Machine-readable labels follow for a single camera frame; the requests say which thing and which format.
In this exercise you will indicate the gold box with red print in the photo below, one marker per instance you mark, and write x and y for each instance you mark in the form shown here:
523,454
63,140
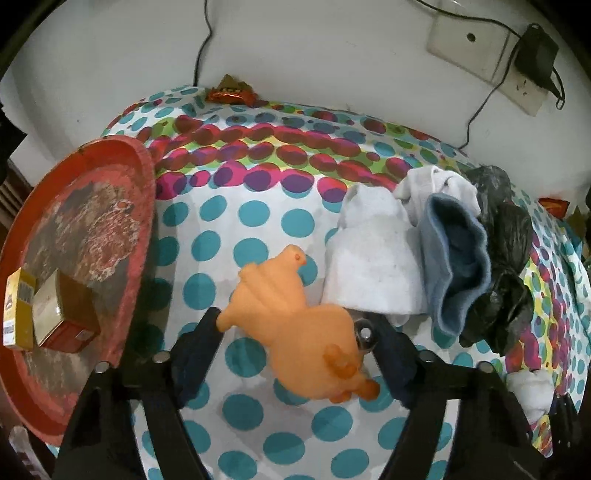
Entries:
62,314

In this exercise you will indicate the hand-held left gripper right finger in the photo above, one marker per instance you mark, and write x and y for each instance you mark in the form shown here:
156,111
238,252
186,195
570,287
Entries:
392,355

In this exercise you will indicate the yellow box with barcode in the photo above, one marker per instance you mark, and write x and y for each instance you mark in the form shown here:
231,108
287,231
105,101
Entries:
21,309

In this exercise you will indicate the black power adapter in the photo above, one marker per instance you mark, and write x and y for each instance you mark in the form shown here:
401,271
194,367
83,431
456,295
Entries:
535,55

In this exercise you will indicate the dark hanging cloth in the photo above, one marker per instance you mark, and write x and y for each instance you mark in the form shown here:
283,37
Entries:
11,138

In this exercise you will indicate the orange rubber chicken toy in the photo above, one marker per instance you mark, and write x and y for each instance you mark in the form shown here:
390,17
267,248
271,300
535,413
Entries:
295,332

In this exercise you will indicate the polka dot tablecloth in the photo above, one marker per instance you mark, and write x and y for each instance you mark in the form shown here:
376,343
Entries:
258,221

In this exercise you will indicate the large white sock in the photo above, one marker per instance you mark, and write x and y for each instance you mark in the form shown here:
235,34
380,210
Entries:
374,258

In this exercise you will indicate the red and gold snack wrapper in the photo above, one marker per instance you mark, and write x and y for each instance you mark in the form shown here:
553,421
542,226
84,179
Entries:
231,92

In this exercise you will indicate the blue sock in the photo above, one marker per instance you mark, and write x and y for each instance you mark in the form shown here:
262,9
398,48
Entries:
457,267

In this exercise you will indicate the black plastic bag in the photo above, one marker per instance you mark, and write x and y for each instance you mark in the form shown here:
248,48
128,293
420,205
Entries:
508,249

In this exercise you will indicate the wooden furniture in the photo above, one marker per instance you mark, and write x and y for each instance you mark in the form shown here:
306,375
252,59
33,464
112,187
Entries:
11,194

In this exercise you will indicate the white wall socket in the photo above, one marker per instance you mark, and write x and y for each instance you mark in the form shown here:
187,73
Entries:
524,94

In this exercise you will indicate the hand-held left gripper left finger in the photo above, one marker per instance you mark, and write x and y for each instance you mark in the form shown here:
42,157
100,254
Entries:
203,344

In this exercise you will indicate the round red tray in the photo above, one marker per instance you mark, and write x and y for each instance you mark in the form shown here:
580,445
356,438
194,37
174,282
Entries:
92,221

